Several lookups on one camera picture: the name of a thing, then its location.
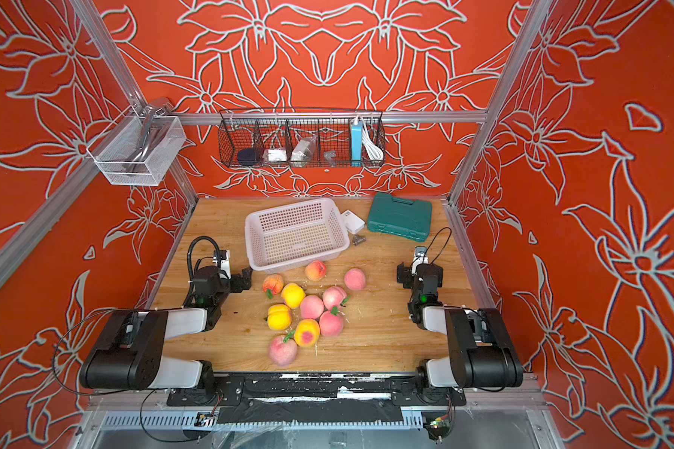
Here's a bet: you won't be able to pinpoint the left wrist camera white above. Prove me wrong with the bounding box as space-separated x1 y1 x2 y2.
213 250 231 279

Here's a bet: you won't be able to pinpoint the pink peach with leaf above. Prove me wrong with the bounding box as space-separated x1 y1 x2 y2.
318 307 344 337
322 286 348 310
268 333 299 367

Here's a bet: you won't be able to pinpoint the small white box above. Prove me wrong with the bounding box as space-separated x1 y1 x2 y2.
341 210 365 235

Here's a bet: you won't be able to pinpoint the pink peach with leaf lower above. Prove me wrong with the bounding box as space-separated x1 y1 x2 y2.
318 307 344 337

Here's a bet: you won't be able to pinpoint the pink peach front with leaf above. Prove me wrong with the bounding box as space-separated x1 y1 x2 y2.
268 333 299 367

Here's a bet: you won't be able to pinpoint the green plastic tool case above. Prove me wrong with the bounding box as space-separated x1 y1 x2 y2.
367 193 432 242

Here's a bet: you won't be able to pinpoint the small metal fitting on table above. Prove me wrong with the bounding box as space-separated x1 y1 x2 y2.
352 235 366 246

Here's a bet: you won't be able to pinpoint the white cable in basket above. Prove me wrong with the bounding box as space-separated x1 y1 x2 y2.
361 120 386 164

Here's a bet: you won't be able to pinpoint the orange pink peach near basket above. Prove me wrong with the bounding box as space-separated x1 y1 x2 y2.
304 260 328 282

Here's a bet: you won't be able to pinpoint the light blue box in basket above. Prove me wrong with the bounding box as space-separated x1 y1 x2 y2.
350 117 363 168

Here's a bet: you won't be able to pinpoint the pink peach with leaf upper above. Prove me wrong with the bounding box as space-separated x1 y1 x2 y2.
322 286 348 310

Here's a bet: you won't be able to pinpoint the yellow red peach front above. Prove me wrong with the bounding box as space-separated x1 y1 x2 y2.
293 319 320 347

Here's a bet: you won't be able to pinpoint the white adapter in basket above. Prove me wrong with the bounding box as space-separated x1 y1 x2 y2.
263 148 288 164

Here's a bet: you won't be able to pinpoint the metal tongs in bin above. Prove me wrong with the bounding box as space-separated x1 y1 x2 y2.
127 105 165 173

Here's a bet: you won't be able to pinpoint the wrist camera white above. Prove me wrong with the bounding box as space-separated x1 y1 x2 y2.
411 246 429 273
213 250 231 279

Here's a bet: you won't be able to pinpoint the black wire wall basket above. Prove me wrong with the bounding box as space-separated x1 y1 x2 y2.
217 108 387 168

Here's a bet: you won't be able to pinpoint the white packet in basket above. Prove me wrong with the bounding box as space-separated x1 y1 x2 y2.
290 136 318 168

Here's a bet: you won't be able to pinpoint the pink plastic perforated basket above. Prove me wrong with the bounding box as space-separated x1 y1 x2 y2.
245 198 350 274

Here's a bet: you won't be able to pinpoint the orange red peach with leaf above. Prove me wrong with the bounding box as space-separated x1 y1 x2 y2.
262 274 285 299

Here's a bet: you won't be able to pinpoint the dark round object in basket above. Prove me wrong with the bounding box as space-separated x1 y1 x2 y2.
237 148 259 167

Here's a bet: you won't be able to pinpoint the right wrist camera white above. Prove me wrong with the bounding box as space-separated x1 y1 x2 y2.
411 246 429 273

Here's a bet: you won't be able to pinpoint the clear plastic wall bin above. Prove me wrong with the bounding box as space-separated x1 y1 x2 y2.
88 114 186 186

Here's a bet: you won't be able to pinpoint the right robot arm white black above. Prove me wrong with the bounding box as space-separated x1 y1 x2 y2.
396 245 524 393

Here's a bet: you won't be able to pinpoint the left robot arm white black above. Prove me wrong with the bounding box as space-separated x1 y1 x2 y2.
79 236 253 396

